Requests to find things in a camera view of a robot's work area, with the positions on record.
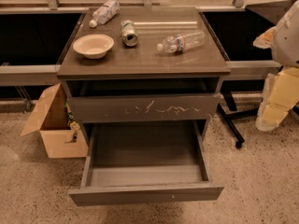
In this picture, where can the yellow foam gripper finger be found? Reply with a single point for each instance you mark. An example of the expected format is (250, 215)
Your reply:
(265, 40)
(280, 95)

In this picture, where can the clear plastic water bottle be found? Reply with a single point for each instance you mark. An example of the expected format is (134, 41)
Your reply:
(182, 41)

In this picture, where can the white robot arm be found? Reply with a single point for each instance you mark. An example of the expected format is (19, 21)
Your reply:
(285, 47)

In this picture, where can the grey drawer cabinet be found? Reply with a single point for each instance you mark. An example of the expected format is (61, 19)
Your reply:
(142, 69)

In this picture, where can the labelled water bottle at back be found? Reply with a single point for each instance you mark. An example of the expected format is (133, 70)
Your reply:
(105, 13)

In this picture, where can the open grey lower drawer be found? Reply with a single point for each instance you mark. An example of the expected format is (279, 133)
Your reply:
(145, 162)

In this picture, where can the closed scratched grey drawer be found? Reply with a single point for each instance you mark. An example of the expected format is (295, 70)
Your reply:
(143, 107)

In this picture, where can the black table stand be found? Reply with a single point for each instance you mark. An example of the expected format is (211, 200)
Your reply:
(241, 126)

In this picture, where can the green aluminium drink can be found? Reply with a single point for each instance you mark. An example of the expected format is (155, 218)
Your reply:
(128, 33)

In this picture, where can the beige paper bowl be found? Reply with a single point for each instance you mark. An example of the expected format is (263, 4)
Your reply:
(93, 46)

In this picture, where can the items in cardboard box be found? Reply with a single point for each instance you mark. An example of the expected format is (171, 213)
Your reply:
(71, 120)

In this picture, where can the open cardboard box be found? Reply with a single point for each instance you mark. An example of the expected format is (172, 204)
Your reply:
(49, 117)

